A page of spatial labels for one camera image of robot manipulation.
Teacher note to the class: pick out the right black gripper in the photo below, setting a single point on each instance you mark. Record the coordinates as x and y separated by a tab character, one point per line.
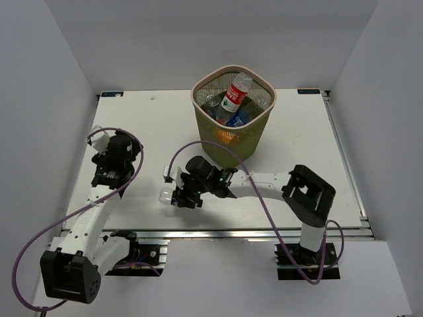
182	195

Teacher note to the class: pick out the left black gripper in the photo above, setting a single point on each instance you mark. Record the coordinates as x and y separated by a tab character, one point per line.
100	159

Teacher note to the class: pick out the black cap cola bottle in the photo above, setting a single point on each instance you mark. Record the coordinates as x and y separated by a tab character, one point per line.
166	196

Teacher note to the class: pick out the orange juice bottle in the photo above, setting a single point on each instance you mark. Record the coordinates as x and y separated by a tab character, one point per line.
226	137

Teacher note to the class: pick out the blue label bottle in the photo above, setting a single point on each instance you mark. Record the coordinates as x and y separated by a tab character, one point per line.
211	104
247	113

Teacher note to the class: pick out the red label water bottle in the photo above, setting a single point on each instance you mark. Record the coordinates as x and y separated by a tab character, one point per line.
233	98

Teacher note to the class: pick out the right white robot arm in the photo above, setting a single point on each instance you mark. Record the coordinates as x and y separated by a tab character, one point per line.
307	194

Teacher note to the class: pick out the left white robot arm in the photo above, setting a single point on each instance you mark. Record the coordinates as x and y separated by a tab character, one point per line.
73	271

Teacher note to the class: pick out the green mesh waste bin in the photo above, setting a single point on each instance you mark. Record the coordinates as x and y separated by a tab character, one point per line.
218	82

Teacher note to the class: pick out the right blue table label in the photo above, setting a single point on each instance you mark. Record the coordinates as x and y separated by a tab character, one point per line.
308	91

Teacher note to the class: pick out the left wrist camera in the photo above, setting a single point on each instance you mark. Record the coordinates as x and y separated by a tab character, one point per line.
98	139

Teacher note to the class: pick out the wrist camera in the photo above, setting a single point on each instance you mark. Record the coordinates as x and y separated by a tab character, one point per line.
173	174
98	139

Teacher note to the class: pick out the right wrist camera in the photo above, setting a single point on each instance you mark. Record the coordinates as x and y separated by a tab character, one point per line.
173	174

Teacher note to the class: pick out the aluminium table frame rail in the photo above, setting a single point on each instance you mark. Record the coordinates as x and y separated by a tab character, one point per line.
364	232

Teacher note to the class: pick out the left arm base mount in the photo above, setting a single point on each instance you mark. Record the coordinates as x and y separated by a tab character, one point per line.
147	258

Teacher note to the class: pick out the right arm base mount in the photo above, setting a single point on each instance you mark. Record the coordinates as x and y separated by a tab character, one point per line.
308	261

